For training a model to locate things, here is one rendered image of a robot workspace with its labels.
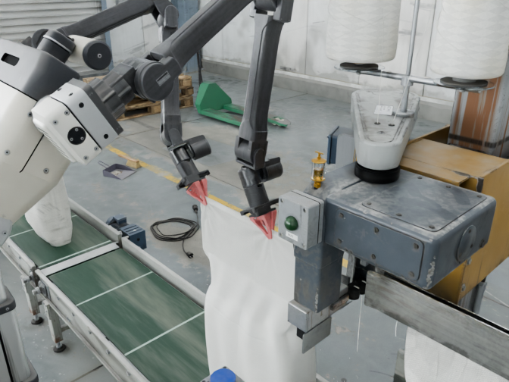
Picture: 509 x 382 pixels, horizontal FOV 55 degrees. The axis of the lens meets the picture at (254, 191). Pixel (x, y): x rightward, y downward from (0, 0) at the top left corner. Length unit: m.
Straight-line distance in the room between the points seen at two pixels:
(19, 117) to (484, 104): 1.03
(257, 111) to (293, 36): 6.71
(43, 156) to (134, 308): 1.23
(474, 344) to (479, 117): 0.52
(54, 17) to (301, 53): 3.90
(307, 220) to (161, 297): 1.47
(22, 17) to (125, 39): 1.76
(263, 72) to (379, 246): 0.56
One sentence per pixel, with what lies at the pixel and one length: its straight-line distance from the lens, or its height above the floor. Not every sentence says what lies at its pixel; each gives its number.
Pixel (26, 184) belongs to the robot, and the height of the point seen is 1.30.
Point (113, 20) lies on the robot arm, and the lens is 1.63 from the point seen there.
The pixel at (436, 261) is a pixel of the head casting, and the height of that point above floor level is 1.29.
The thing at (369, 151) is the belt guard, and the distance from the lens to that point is 0.98.
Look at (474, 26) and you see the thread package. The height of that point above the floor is 1.63.
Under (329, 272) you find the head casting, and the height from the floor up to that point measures 1.16.
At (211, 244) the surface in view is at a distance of 1.59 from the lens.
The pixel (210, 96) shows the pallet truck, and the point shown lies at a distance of 6.60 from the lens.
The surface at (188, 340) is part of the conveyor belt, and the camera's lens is 2.05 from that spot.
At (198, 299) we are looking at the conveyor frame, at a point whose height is 0.39.
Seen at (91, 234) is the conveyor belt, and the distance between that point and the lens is 2.90.
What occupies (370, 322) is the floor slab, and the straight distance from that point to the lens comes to 2.79.
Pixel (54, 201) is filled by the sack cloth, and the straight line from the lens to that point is 2.75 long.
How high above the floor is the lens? 1.72
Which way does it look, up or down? 24 degrees down
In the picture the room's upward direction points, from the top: straight up
